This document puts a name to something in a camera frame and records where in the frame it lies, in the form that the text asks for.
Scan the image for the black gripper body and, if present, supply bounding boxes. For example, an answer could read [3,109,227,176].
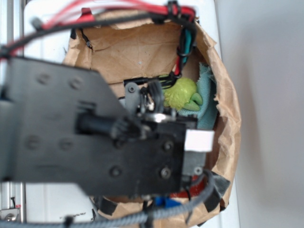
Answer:
[118,77,214,190]

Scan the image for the red and black cable bundle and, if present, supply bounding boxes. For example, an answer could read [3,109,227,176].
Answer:
[0,0,198,79]

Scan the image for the red ring donut toy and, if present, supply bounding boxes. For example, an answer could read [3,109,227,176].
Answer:
[170,175,205,199]

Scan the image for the brown paper bag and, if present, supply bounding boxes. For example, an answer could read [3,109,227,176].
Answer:
[63,19,241,228]

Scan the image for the aluminium frame rail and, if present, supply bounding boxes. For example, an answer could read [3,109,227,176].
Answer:
[0,0,26,223]

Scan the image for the grey braided cable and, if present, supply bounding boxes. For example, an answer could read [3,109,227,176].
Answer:
[59,169,216,228]

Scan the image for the teal cloth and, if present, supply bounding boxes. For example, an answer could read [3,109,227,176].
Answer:
[178,63,218,130]

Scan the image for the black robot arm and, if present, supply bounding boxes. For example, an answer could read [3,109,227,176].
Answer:
[0,57,214,196]

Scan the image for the white plastic tray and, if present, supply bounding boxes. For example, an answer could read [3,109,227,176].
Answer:
[23,0,240,228]

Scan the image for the green turtle toy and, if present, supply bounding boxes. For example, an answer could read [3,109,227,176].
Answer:
[163,77,203,111]

